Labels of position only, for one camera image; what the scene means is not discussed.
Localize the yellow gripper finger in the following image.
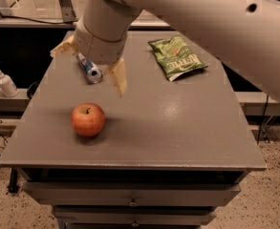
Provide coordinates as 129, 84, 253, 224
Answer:
50, 35, 77, 58
106, 58, 127, 97

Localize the blue silver redbull can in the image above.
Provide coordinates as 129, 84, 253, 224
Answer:
76, 53, 103, 84

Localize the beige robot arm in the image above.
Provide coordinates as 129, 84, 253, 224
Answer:
56, 0, 280, 103

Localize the red apple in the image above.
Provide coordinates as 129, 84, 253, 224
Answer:
71, 103, 105, 137

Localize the green chip bag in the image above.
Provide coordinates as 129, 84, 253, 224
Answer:
148, 35, 207, 82

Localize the white pump bottle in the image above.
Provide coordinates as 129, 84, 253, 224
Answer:
0, 70, 18, 98

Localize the grey drawer cabinet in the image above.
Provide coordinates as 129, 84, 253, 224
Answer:
0, 31, 266, 229

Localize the upper grey drawer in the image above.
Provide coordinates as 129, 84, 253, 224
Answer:
23, 182, 241, 207

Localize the grey drawer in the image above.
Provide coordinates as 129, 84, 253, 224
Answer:
23, 182, 241, 207
53, 206, 216, 226

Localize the lower grey drawer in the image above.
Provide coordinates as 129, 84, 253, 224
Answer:
53, 206, 216, 226

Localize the grey metal bracket left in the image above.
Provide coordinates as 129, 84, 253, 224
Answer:
58, 0, 75, 23

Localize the black cable on shelf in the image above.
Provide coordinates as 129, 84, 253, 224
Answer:
0, 14, 76, 25

